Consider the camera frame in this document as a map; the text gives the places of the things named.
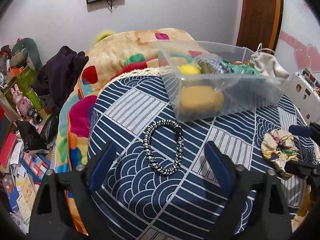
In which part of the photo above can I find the floral fabric scrunchie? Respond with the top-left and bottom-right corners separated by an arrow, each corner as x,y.
260,129 -> 298,179

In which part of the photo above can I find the green knitted sock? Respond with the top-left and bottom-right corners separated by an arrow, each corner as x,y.
223,60 -> 259,75

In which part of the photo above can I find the black white braided hair band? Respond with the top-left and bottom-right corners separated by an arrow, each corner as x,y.
143,119 -> 185,177

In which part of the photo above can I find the yellow felt doll ball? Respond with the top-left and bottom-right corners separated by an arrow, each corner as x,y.
178,64 -> 201,75

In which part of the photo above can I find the white suitcase with stickers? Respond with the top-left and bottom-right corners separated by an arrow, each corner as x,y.
285,70 -> 319,124

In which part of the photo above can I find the blue colourful block box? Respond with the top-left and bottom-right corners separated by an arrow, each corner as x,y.
20,153 -> 50,184

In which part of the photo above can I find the pink heart ornament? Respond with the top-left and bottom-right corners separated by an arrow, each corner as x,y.
294,44 -> 320,72

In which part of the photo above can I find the black plastic bag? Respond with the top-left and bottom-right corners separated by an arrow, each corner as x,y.
16,114 -> 59,154

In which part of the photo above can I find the red flat box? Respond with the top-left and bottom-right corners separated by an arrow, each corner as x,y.
0,133 -> 17,168

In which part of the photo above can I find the blue white patterned tablecloth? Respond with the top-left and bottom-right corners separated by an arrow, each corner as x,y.
87,72 -> 305,239

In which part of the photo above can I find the pink rabbit figure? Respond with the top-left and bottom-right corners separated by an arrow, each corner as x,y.
10,84 -> 34,118

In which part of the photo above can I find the clear plastic storage box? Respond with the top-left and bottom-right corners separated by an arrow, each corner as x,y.
157,40 -> 289,122

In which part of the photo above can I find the tan round sponge cushion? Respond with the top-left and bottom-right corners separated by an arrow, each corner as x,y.
179,86 -> 225,114

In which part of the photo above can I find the silver grey knitted item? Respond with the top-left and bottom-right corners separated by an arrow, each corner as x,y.
197,59 -> 230,74

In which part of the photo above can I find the dark purple garment pile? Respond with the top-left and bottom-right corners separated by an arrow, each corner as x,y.
32,46 -> 89,112

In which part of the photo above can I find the brown wooden door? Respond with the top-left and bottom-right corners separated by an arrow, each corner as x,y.
236,0 -> 284,50

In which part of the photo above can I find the green cardboard box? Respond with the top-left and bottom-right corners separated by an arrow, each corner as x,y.
3,67 -> 42,111

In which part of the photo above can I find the colourful beige fleece blanket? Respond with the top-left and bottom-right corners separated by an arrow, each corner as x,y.
55,28 -> 215,239

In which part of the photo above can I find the grey green plush dinosaur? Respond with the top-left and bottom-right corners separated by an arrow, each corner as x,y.
10,38 -> 43,72

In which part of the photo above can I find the yellow plush toy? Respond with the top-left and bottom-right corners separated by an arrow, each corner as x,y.
93,30 -> 115,44

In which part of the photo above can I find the white drawstring pouch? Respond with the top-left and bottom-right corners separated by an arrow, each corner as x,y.
249,43 -> 289,80

